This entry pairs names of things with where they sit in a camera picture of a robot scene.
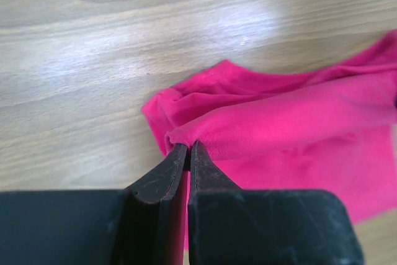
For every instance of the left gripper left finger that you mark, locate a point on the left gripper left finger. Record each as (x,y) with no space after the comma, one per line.
(152,225)

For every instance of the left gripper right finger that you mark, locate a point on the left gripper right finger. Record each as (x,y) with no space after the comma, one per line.
(204,176)

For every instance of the pink t-shirt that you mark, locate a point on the pink t-shirt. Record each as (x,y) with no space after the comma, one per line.
(327,129)

